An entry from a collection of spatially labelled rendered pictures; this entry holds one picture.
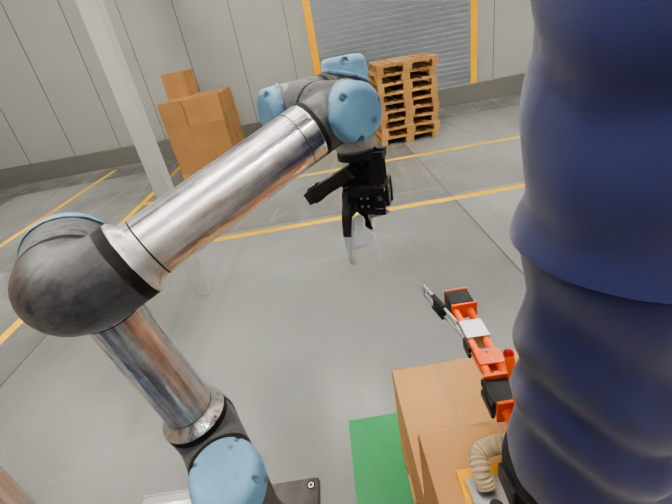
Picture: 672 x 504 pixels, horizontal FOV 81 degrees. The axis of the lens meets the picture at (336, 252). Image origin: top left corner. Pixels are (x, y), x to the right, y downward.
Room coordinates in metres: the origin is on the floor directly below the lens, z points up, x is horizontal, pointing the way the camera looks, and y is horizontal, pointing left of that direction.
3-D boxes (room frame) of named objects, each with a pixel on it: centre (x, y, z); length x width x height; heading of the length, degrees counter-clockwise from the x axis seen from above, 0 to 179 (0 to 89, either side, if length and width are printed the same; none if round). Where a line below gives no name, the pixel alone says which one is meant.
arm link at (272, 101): (0.64, 0.01, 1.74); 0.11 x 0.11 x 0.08; 27
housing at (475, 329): (0.80, -0.33, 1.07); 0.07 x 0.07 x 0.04; 87
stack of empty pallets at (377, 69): (7.54, -1.70, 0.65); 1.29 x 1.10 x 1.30; 178
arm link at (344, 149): (0.71, -0.07, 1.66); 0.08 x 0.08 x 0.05
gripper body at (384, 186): (0.70, -0.08, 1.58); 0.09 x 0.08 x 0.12; 66
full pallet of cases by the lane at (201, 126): (7.55, 1.90, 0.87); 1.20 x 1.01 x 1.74; 178
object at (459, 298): (0.93, -0.34, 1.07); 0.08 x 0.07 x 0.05; 177
